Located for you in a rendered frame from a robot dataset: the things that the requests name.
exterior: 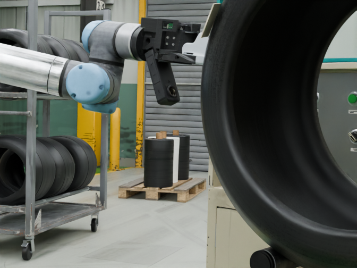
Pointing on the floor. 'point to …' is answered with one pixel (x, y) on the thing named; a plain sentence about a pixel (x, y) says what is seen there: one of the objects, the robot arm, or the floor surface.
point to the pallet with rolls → (165, 170)
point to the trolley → (46, 147)
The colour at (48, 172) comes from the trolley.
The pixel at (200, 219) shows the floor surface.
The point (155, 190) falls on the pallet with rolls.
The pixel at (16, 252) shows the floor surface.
